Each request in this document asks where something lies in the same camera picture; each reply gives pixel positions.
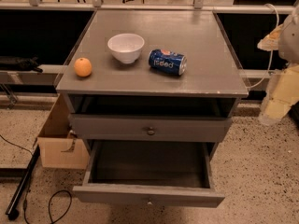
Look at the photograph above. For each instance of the grey drawer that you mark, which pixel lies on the grey drawer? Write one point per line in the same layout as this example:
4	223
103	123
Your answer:
183	129
152	173

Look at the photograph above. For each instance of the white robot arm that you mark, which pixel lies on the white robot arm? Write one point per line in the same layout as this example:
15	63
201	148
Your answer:
282	91

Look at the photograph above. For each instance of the grey wooden drawer cabinet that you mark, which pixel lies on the grey wooden drawer cabinet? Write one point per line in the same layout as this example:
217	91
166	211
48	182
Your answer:
210	87

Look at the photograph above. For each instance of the grey top drawer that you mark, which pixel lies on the grey top drawer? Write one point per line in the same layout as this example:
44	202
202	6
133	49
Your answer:
183	129

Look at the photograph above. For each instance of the blue Pepsi can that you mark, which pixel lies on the blue Pepsi can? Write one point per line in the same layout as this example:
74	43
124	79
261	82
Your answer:
168	61

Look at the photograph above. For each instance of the white ceramic bowl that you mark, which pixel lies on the white ceramic bowl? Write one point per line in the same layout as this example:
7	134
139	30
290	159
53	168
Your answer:
126	48

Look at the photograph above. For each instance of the orange fruit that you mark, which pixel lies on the orange fruit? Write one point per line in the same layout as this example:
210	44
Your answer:
83	67

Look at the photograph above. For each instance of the cardboard box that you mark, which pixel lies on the cardboard box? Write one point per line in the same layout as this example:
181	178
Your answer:
59	146

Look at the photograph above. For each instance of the black bar on floor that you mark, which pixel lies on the black bar on floor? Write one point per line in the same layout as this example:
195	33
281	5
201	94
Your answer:
12	212

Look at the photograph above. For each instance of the metal railing frame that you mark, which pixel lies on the metal railing frame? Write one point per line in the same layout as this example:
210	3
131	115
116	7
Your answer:
52	34

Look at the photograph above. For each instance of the black cloth on rail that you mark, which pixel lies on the black cloth on rail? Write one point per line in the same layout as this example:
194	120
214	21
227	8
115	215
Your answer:
10	63

